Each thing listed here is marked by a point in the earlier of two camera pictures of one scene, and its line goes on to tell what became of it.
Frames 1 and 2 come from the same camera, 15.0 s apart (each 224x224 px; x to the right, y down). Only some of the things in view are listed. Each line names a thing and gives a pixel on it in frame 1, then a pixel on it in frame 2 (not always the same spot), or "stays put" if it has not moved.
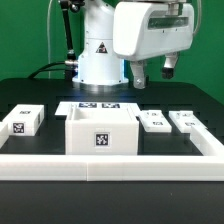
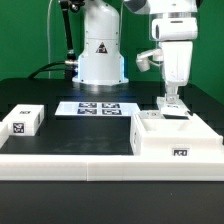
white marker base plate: (64, 107) stays put
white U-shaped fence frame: (116, 168) stays put
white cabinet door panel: (185, 120) -> (165, 107)
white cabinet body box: (102, 129) -> (171, 135)
